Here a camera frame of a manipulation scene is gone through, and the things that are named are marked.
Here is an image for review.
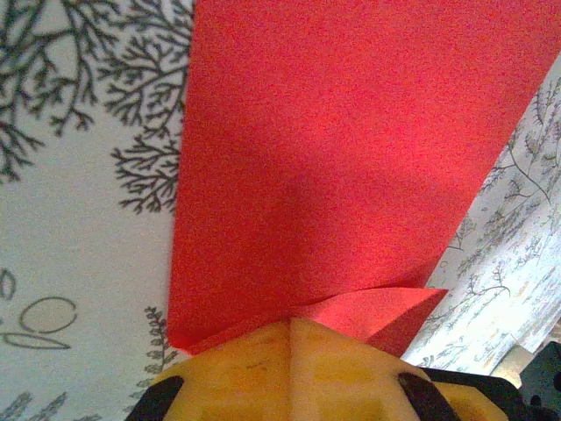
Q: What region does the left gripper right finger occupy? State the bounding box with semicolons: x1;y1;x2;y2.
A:
290;318;461;421

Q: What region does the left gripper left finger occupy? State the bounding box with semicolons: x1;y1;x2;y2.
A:
126;318;291;421

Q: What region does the red cloth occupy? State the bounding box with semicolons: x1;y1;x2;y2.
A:
166;0;561;357

